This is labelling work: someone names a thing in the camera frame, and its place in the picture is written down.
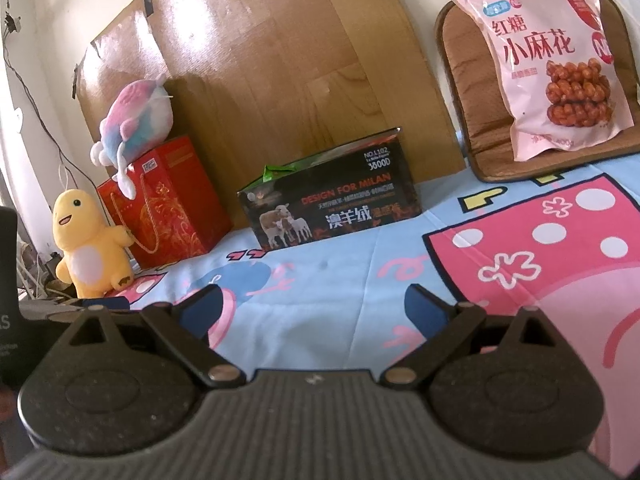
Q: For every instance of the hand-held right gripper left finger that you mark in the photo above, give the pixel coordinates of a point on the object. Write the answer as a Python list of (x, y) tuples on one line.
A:
[(200, 312)]

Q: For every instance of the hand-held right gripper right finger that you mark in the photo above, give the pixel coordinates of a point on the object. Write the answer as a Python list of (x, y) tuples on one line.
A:
[(425, 310)]

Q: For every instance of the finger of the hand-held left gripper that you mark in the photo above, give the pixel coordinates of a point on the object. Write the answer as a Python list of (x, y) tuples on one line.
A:
[(105, 304)]

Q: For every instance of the black cardboard box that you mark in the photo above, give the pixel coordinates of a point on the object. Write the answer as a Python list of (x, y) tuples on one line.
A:
[(340, 195)]

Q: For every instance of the green snack packet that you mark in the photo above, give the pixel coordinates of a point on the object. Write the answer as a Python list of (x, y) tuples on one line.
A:
[(272, 172)]

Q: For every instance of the yellow plush toy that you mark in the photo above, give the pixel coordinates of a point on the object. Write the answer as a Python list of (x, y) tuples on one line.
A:
[(90, 255)]

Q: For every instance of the printed cartoon bed sheet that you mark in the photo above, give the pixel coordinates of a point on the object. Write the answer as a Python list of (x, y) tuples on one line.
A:
[(350, 285)]

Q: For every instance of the red gift box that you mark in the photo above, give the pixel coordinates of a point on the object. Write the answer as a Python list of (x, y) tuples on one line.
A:
[(185, 210)]

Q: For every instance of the pastel plush toy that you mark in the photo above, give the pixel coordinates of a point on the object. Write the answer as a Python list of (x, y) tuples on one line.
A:
[(135, 120)]

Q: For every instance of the brown seat cushion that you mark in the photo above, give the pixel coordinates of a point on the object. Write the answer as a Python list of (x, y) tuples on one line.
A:
[(480, 110)]

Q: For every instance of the wooden board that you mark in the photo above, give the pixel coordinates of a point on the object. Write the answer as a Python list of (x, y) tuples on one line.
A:
[(300, 60)]

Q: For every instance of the large pink snack bag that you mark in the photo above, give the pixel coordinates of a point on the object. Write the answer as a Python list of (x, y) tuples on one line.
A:
[(550, 60)]

